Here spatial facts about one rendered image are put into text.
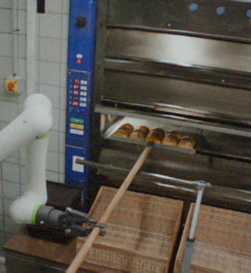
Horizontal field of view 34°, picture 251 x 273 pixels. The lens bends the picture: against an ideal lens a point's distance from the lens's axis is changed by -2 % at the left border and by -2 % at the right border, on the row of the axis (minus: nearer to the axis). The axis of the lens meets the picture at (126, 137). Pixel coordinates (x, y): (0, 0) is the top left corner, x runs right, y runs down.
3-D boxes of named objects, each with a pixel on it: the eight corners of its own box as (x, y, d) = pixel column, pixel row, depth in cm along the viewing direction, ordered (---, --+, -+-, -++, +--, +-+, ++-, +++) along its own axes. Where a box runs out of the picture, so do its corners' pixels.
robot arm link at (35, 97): (22, 98, 167) (52, 99, 170) (23, 89, 179) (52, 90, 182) (21, 140, 174) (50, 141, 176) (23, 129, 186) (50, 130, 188)
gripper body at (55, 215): (55, 205, 179) (75, 209, 177) (55, 222, 182) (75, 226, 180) (47, 213, 172) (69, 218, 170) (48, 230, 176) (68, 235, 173)
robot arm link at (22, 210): (4, 225, 179) (3, 202, 175) (18, 211, 190) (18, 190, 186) (33, 232, 176) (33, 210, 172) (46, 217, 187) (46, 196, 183)
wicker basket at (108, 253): (99, 220, 292) (101, 184, 282) (179, 236, 280) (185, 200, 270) (74, 260, 247) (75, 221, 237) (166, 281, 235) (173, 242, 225)
